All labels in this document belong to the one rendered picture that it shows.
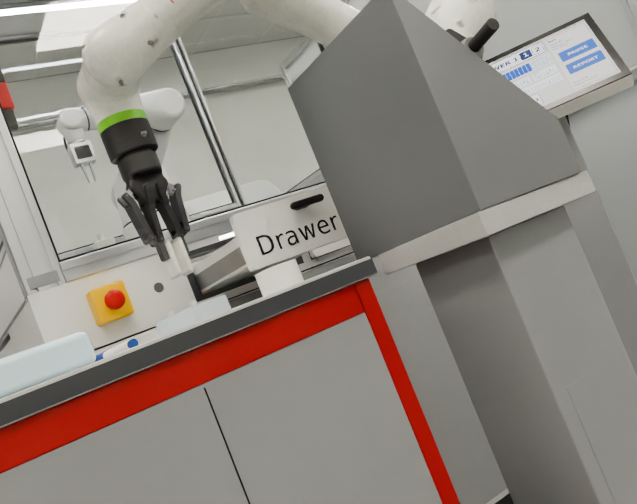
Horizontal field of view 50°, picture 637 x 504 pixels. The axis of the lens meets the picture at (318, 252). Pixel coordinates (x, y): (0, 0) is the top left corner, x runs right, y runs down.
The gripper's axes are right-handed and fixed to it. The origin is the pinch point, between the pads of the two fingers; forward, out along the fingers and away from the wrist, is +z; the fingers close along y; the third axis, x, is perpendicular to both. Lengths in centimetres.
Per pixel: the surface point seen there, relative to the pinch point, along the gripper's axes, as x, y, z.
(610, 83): 46, -117, -6
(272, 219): 11.6, -15.3, -0.3
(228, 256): -0.7, -12.4, 2.4
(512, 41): -3, -189, -46
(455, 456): -8, -63, 68
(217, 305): 3.2, -2.2, 10.9
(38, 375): 22.8, 41.1, 12.1
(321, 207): 14.6, -26.3, 0.4
